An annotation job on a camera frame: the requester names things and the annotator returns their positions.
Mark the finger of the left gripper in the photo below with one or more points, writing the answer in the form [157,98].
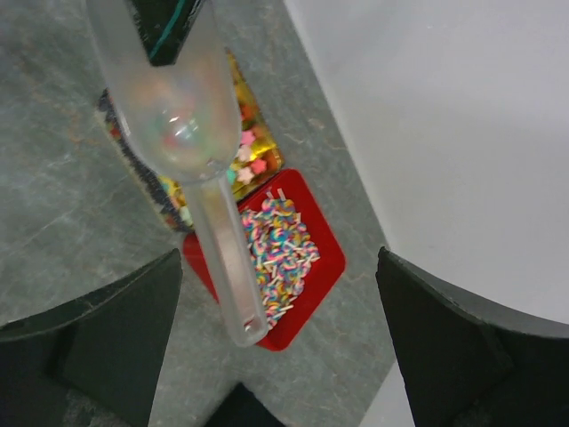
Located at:
[163,26]

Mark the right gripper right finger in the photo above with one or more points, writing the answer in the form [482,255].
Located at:
[468,361]

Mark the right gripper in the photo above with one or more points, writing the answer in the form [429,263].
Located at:
[241,408]

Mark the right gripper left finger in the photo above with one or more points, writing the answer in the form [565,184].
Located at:
[108,345]

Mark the clear plastic scoop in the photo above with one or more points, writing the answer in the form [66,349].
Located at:
[182,121]

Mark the red tray of lollipops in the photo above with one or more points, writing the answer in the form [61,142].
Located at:
[269,287]

